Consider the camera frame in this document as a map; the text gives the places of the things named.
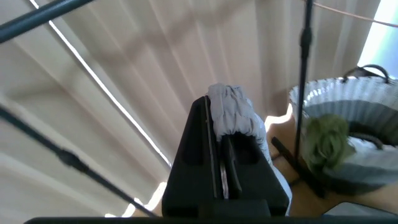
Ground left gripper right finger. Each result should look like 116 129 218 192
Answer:
221 132 290 218

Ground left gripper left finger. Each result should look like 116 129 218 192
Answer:
161 95 223 218

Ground pale grey shorts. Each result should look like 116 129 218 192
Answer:
207 83 293 215

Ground white laundry basket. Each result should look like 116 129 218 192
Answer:
289 64 398 195

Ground pink clothes hanger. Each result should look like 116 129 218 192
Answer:
303 0 398 28

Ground black clothes rack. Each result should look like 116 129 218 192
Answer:
0 0 327 218

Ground green garment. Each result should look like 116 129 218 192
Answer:
303 114 357 175

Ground beige curtain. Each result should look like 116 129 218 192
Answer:
0 0 382 218

